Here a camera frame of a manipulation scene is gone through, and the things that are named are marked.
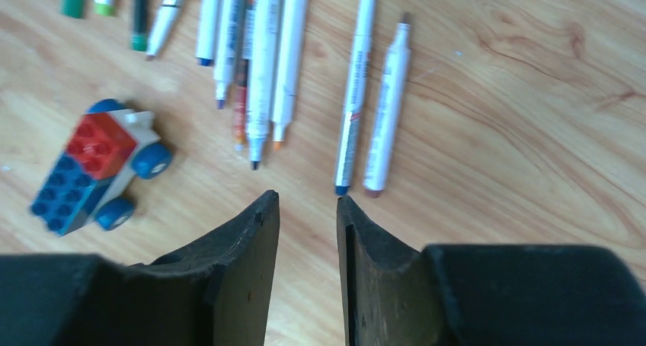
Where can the blue red toy robot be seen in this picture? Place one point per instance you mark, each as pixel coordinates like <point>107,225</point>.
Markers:
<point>110,146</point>

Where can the brown cap marker horizontal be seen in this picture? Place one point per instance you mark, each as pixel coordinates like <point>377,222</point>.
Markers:
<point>393,82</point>

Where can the purple cap marker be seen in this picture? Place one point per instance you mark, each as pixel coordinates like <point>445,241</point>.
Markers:
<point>164,21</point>

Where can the dark green cap pen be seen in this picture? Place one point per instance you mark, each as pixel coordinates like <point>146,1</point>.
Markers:
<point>139,32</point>

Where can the orange red cap marker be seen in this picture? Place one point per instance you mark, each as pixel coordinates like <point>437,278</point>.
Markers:
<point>239,116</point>

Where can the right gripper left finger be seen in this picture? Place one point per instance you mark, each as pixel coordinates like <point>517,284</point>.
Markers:
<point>228,273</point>

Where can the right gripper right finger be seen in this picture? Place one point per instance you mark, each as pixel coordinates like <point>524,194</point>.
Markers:
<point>386,287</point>

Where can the purple tip white marker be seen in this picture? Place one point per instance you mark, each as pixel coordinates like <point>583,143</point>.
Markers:
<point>230,22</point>

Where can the navy cap marker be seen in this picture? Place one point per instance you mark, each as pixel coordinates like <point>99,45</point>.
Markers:
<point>354,97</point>
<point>206,36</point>

